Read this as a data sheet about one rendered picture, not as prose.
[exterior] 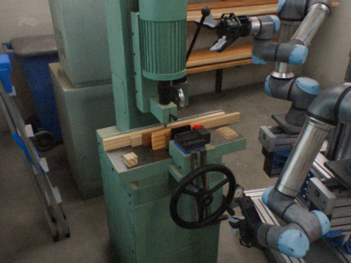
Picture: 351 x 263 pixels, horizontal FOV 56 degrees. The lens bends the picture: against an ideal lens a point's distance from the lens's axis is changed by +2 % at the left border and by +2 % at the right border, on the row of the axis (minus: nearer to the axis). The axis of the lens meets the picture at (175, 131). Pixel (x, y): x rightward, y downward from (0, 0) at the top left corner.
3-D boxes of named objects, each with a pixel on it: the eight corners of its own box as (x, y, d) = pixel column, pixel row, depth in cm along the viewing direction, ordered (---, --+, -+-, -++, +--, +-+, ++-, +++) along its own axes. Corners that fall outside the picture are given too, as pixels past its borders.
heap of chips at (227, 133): (226, 139, 146) (227, 135, 145) (214, 130, 154) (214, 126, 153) (240, 135, 149) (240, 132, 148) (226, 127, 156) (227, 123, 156)
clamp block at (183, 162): (183, 176, 126) (183, 157, 122) (167, 159, 137) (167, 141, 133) (215, 166, 132) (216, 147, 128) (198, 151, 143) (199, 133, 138)
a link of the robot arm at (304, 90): (312, 110, 168) (317, 85, 162) (285, 105, 175) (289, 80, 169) (318, 103, 177) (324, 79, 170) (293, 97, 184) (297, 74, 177)
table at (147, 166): (127, 200, 119) (126, 187, 116) (103, 159, 143) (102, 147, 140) (259, 159, 143) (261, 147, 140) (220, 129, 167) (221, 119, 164)
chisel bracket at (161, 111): (162, 127, 138) (162, 108, 134) (149, 114, 149) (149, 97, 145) (178, 123, 141) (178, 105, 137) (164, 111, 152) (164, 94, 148)
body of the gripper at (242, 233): (238, 244, 118) (259, 253, 107) (232, 220, 118) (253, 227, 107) (255, 237, 121) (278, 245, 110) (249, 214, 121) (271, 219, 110)
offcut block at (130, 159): (124, 162, 129) (123, 155, 128) (133, 159, 131) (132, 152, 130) (128, 167, 127) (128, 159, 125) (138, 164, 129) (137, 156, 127)
